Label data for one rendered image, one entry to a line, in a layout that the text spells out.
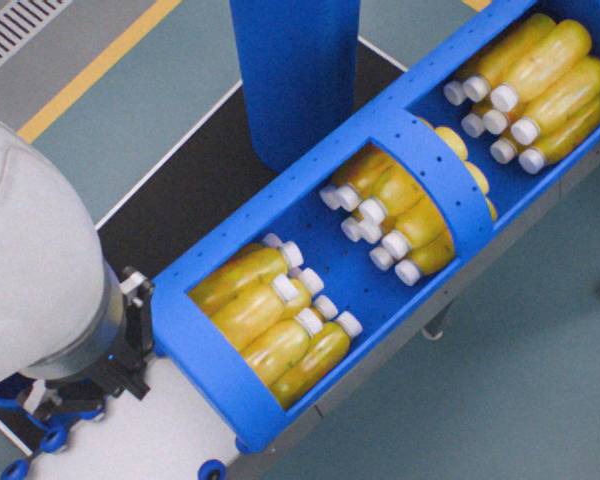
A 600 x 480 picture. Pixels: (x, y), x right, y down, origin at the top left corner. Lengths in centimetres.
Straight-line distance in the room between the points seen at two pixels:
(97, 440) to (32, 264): 102
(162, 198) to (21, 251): 198
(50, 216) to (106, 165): 222
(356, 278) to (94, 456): 51
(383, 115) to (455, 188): 15
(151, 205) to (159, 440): 110
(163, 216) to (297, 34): 79
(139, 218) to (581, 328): 127
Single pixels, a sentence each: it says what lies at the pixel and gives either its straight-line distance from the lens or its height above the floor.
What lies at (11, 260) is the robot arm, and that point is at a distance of 37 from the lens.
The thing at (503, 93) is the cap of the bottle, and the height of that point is 115.
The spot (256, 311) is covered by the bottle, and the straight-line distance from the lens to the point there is 115.
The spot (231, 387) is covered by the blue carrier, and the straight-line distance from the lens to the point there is 108.
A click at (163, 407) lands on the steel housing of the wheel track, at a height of 93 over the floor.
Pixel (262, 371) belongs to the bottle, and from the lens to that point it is 117.
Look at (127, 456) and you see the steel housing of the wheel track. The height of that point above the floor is 93.
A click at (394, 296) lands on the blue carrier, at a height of 99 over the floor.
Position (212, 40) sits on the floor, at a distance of 277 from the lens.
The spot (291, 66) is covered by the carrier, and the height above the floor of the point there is 72.
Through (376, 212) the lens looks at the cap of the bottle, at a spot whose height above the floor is 115.
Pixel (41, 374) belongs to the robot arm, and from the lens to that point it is 52.
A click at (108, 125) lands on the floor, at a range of 267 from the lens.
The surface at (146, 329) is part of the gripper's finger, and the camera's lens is 67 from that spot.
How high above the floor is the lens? 226
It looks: 69 degrees down
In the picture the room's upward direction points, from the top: 3 degrees counter-clockwise
